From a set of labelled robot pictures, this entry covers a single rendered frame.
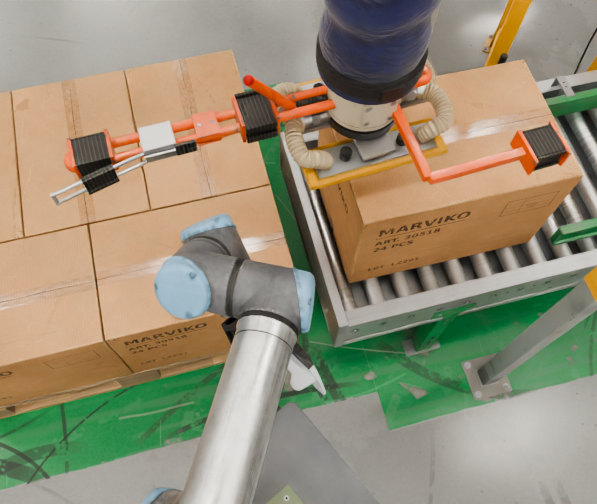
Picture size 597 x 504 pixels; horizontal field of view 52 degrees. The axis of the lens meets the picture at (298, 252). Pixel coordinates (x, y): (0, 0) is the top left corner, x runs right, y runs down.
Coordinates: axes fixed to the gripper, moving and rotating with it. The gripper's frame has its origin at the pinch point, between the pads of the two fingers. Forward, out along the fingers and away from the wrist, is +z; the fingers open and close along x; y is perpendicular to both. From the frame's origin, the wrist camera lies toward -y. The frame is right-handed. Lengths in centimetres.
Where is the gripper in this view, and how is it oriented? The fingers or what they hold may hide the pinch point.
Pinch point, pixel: (296, 392)
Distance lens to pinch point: 117.5
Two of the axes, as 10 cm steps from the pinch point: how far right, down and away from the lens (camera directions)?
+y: -5.4, 4.6, -7.1
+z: 3.9, 8.8, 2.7
